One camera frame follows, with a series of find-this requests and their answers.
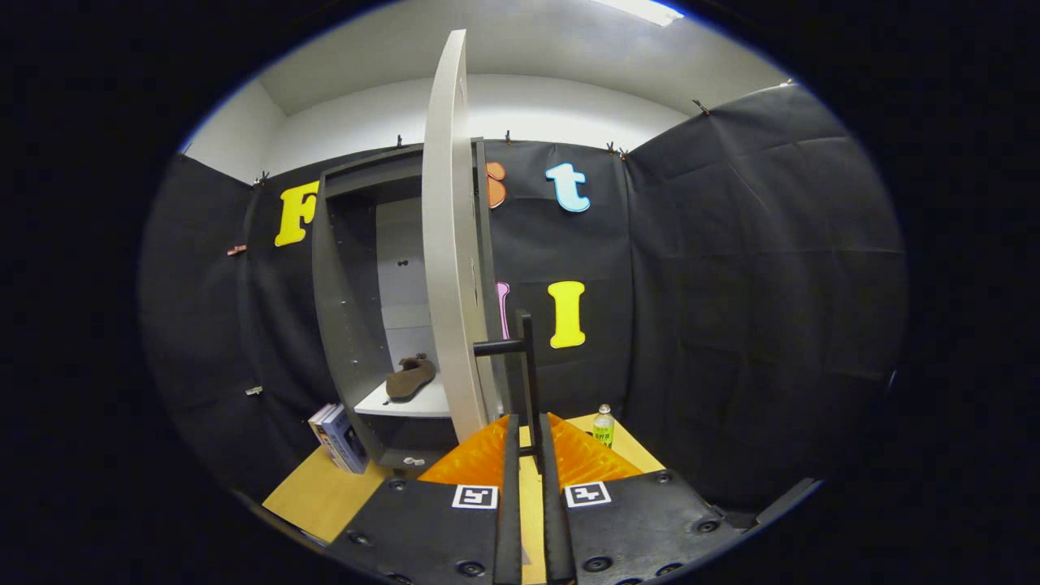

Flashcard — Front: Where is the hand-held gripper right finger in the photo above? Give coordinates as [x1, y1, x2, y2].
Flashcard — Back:
[536, 412, 748, 585]

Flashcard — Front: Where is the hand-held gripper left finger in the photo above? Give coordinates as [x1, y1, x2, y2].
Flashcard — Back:
[329, 413, 522, 585]

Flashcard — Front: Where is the black door handle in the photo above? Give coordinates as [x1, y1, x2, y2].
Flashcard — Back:
[473, 313, 545, 476]

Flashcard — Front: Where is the brown fuzzy shoe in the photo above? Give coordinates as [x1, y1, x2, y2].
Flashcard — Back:
[384, 353, 437, 401]

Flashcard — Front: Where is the grey shoe cabinet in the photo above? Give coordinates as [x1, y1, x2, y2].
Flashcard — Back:
[311, 138, 509, 472]

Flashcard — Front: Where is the blue cover book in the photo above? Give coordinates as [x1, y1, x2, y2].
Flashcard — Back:
[321, 406, 371, 475]

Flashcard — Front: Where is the black backdrop cloth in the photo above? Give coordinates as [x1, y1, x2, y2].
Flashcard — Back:
[138, 81, 907, 509]

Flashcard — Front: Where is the ceiling light strip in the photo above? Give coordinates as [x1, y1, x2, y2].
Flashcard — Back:
[597, 0, 683, 27]

